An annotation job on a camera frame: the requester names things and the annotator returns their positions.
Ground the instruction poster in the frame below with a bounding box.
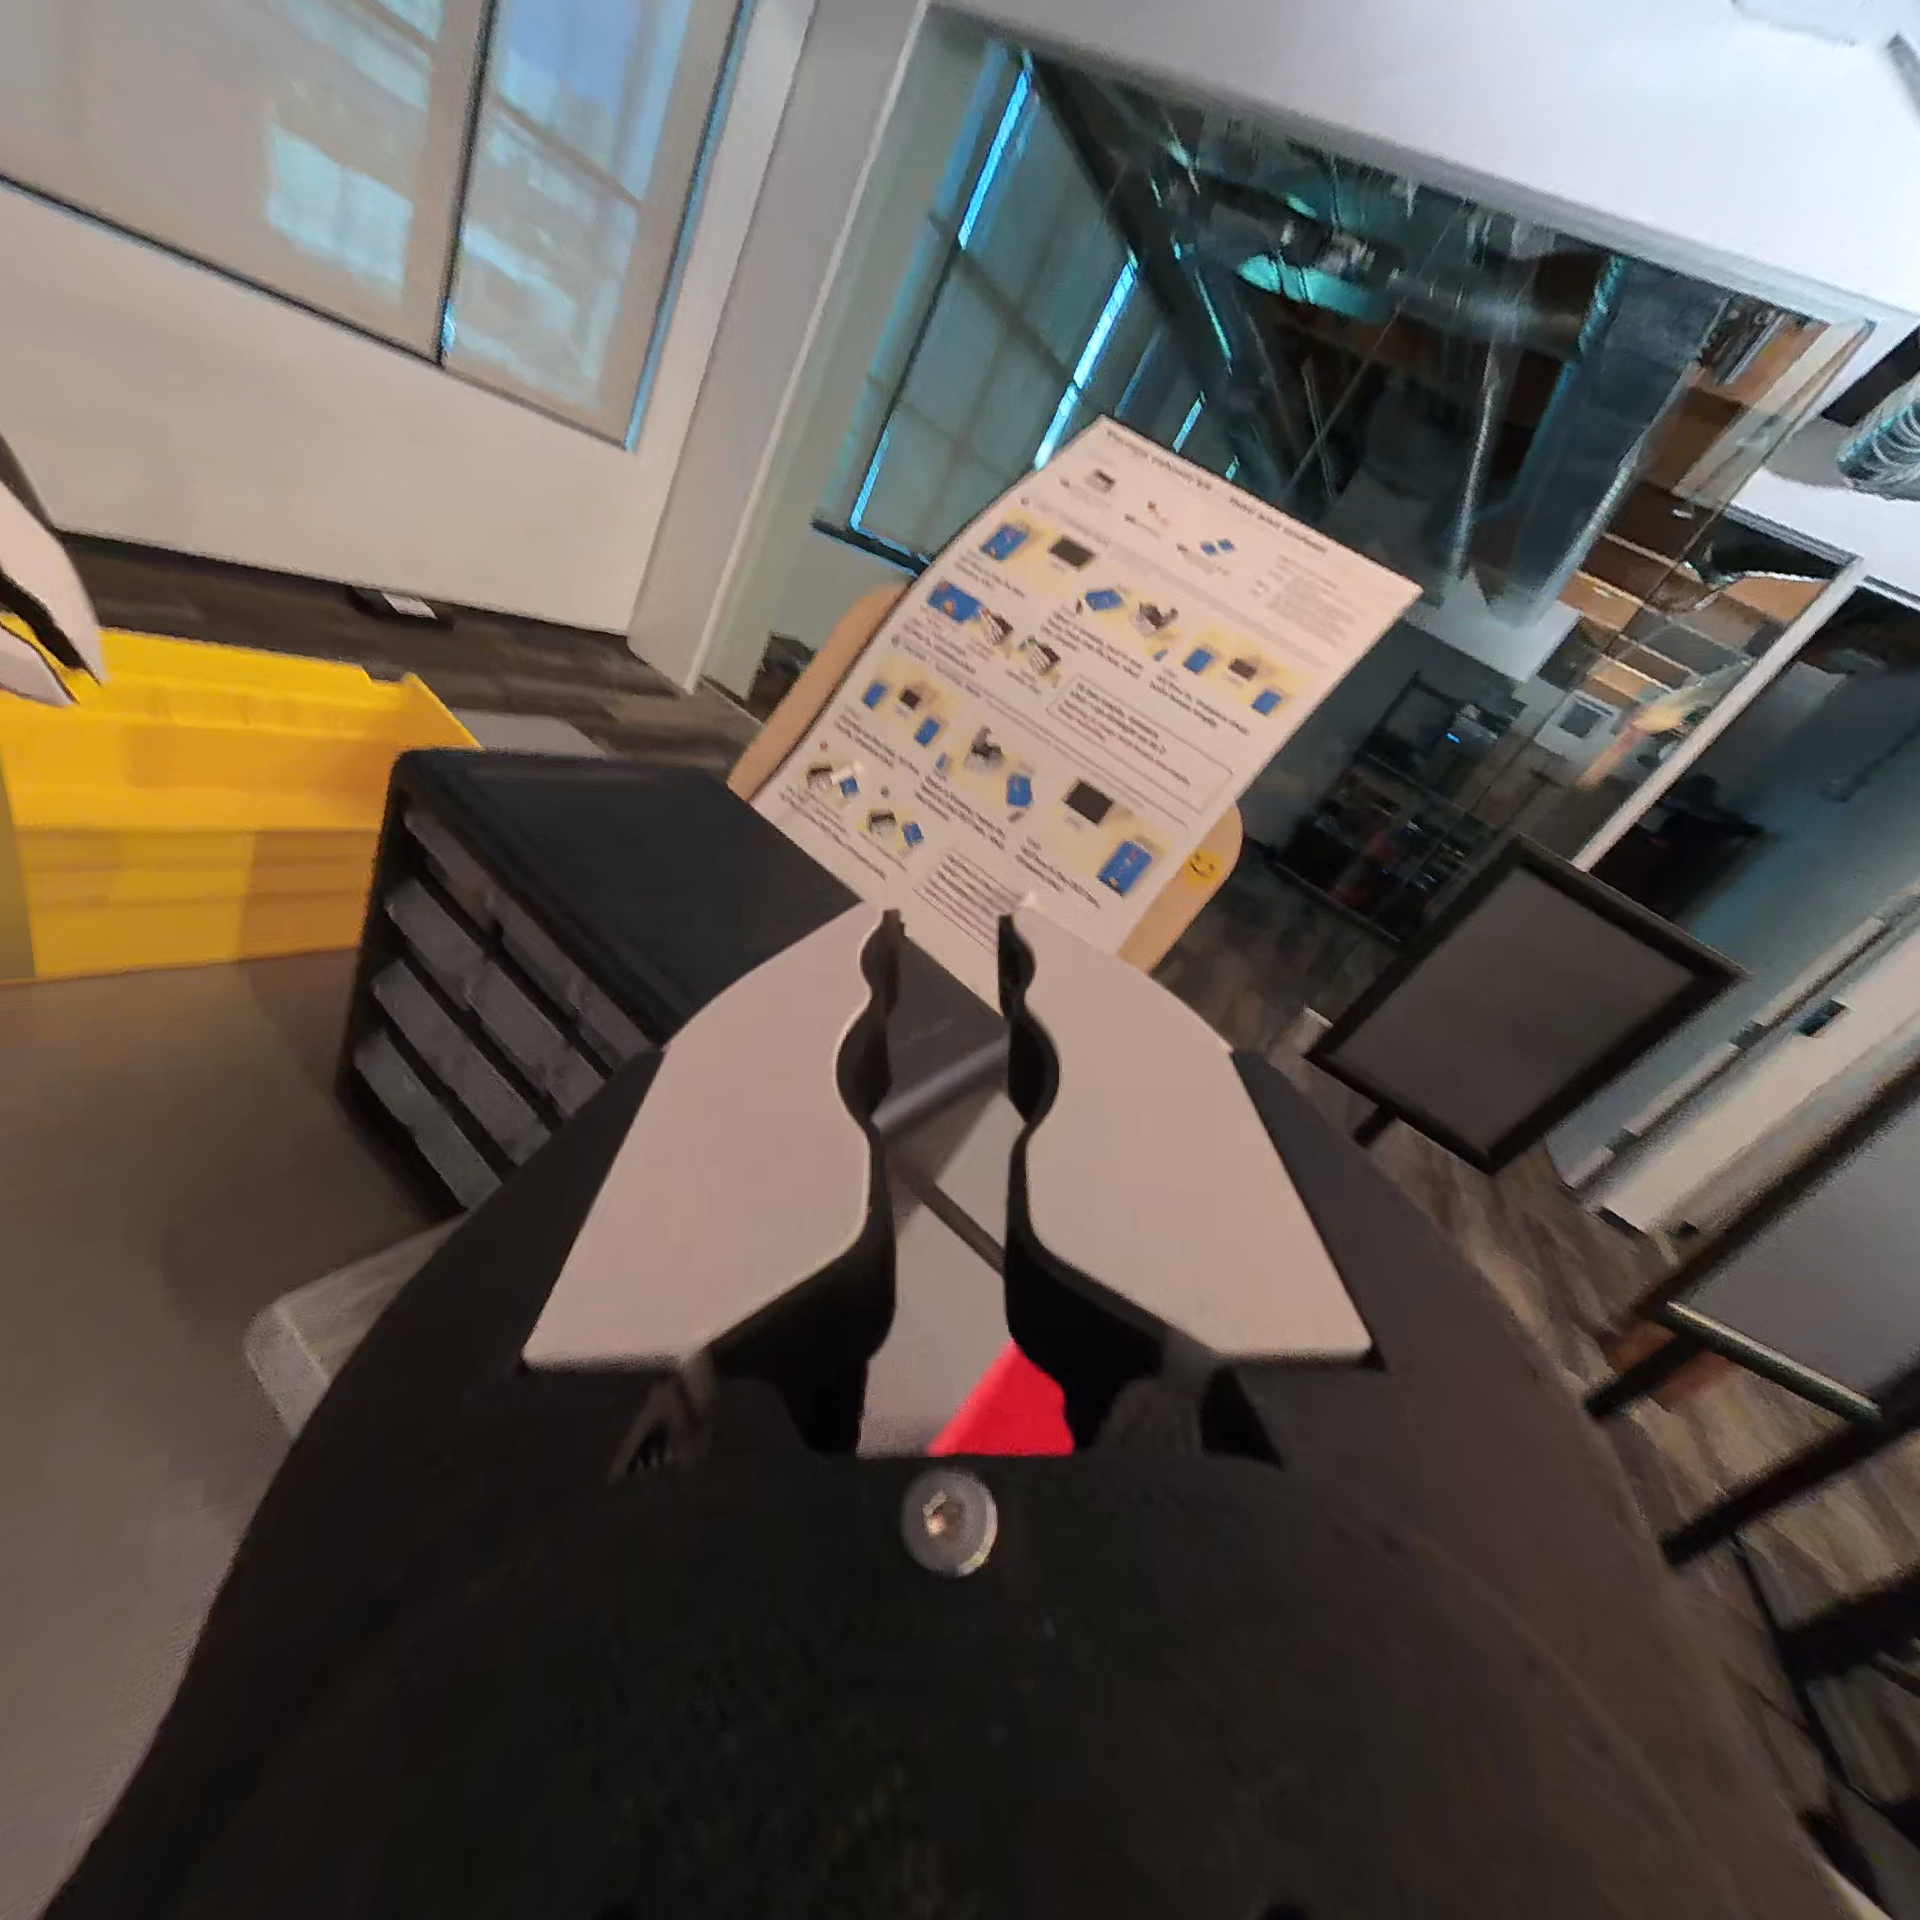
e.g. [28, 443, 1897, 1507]
[750, 416, 1424, 962]

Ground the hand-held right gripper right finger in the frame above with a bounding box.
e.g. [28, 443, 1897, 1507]
[998, 907, 1376, 1467]

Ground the black computer monitor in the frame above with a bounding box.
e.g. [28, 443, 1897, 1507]
[1305, 833, 1750, 1175]
[1641, 1117, 1920, 1426]

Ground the grid of clear drawers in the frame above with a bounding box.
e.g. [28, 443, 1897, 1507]
[352, 810, 663, 1202]

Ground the black drawer cabinet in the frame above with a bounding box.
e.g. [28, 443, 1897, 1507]
[336, 749, 1023, 1216]

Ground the spiral metal duct branch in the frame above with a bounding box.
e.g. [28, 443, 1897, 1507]
[1834, 369, 1920, 497]

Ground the dark storage shelf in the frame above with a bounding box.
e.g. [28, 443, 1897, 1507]
[1289, 674, 1519, 903]

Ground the rounded wooden backing board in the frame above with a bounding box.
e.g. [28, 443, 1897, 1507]
[727, 585, 1249, 977]

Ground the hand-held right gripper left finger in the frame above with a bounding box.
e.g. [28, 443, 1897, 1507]
[519, 903, 908, 1479]

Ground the red plastic bin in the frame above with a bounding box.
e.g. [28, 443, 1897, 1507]
[931, 1343, 1079, 1457]

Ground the yellow plastic bin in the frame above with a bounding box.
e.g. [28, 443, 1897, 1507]
[0, 632, 482, 986]

